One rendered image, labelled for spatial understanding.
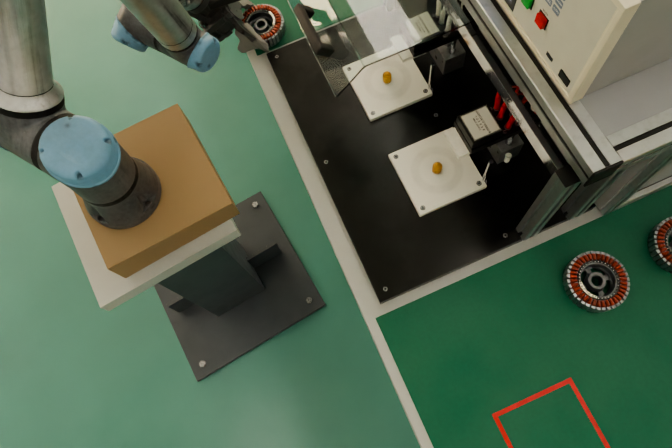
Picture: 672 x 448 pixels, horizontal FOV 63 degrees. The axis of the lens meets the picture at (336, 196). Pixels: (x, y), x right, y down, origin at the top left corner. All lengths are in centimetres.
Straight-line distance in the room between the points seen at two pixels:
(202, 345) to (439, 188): 108
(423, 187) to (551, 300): 33
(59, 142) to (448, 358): 79
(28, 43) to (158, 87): 139
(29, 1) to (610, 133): 87
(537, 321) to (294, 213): 108
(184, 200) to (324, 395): 91
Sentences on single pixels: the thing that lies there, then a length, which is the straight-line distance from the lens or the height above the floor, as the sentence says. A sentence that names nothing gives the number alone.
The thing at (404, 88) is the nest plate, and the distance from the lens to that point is 125.
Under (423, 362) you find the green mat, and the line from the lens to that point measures 109.
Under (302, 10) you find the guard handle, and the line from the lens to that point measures 102.
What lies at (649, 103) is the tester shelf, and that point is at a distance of 91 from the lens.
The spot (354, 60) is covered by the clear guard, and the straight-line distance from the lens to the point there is 95.
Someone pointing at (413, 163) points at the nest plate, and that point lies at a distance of 116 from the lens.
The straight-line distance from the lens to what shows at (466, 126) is 105.
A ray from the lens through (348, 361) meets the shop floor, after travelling 185.
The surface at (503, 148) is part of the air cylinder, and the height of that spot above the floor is 82.
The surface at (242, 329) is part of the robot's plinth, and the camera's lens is 190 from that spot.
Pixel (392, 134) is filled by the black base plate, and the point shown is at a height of 77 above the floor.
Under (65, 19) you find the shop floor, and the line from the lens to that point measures 277.
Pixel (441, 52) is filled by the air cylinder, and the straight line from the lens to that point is 125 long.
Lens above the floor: 184
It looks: 68 degrees down
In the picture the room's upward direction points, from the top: 14 degrees counter-clockwise
